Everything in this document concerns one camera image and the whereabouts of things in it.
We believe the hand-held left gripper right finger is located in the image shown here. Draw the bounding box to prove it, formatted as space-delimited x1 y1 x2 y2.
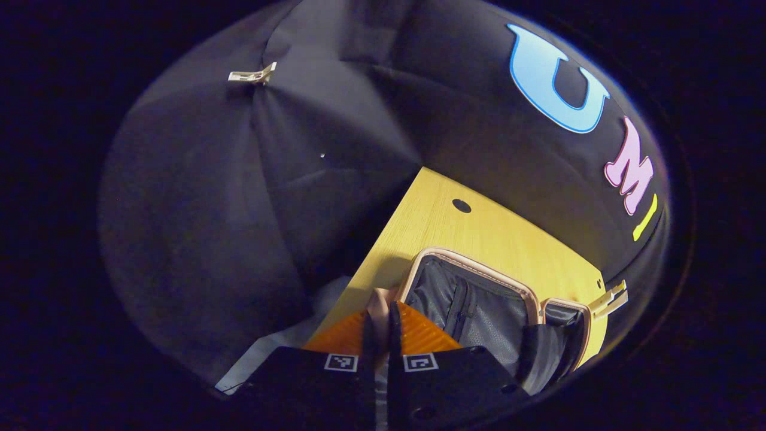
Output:
386 301 531 431

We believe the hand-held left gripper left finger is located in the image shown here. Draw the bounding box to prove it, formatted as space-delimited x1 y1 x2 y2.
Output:
236 308 381 431

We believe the small pink suitcase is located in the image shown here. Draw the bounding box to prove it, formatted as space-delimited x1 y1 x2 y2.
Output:
366 247 593 396

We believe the pale metal cloth clip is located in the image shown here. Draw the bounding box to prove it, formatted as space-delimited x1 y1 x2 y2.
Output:
227 62 278 85
589 280 629 321

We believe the black backdrop cloth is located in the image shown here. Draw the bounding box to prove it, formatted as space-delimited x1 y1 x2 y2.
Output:
99 0 671 384

